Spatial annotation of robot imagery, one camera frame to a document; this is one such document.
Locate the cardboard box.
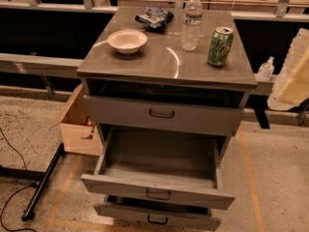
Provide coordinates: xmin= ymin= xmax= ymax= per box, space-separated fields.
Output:
xmin=50 ymin=84 xmax=103 ymax=156

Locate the grey top drawer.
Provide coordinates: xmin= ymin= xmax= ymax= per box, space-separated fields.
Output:
xmin=84 ymin=95 xmax=241 ymax=136

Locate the grey metal rail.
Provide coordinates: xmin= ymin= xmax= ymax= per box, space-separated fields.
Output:
xmin=0 ymin=53 xmax=82 ymax=78

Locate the blue chip bag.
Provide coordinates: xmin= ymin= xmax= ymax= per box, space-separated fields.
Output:
xmin=135 ymin=6 xmax=174 ymax=29

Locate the clear sanitizer bottle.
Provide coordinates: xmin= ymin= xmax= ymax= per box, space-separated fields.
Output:
xmin=257 ymin=56 xmax=274 ymax=81

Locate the black floor cable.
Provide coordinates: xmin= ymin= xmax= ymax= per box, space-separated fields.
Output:
xmin=0 ymin=127 xmax=42 ymax=232

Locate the white paper bowl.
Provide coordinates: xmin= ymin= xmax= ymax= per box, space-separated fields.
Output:
xmin=107 ymin=30 xmax=148 ymax=54

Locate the grey drawer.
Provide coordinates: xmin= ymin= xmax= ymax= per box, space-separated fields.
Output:
xmin=84 ymin=95 xmax=241 ymax=136
xmin=94 ymin=195 xmax=221 ymax=231
xmin=81 ymin=127 xmax=235 ymax=210

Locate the black table leg base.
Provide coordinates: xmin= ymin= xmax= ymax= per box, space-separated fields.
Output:
xmin=0 ymin=143 xmax=65 ymax=221

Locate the grey drawer cabinet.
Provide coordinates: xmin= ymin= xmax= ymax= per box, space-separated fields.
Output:
xmin=75 ymin=6 xmax=259 ymax=195

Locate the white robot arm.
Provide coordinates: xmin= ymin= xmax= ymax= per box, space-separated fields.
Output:
xmin=267 ymin=28 xmax=309 ymax=111

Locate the green soda can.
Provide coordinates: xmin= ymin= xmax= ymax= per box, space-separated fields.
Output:
xmin=208 ymin=26 xmax=234 ymax=67

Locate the clear plastic water bottle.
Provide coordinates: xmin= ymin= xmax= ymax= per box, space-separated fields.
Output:
xmin=182 ymin=0 xmax=203 ymax=51

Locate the grey bottom drawer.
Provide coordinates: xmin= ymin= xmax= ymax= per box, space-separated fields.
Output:
xmin=94 ymin=195 xmax=221 ymax=231

